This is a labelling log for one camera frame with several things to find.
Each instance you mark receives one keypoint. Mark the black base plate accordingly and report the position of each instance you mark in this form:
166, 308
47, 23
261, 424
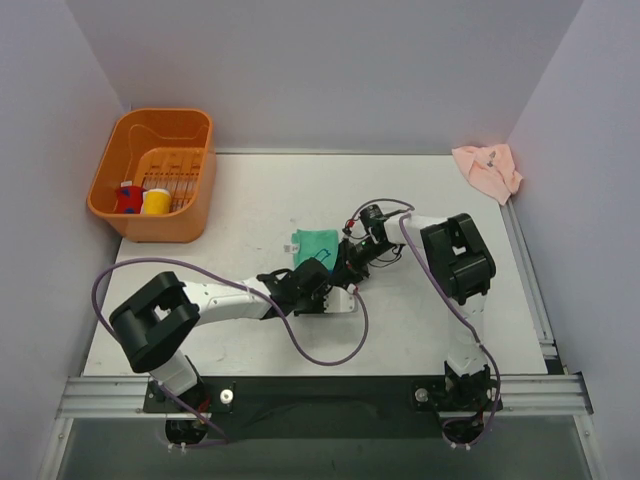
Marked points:
331, 422

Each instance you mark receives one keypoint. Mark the yellow rolled towel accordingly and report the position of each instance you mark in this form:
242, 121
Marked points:
156, 202

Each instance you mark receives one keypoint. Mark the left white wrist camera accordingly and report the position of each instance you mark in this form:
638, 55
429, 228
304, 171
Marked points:
339, 301

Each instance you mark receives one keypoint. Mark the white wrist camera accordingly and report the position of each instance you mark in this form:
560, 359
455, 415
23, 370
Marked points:
347, 229
339, 301

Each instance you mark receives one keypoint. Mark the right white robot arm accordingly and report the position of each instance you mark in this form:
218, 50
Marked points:
460, 267

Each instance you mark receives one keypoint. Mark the aluminium frame rail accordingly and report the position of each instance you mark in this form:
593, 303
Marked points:
135, 396

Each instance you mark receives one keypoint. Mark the orange plastic basket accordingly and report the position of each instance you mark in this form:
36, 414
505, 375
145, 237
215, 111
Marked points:
167, 148

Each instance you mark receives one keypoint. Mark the red rolled towel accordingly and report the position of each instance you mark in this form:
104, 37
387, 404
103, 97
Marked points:
129, 198

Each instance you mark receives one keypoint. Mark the green blue yellow towel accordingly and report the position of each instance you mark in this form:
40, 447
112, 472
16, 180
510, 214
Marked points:
321, 245

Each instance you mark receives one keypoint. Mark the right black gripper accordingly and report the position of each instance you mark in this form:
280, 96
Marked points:
347, 261

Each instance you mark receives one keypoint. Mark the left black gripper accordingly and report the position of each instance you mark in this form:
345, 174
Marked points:
323, 276

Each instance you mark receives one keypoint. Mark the pink crumpled towel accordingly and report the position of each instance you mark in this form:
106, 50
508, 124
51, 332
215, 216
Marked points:
490, 170

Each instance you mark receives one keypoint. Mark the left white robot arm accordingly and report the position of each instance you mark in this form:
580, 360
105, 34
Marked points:
153, 323

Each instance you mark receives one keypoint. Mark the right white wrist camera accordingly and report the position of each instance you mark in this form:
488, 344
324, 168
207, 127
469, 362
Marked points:
347, 229

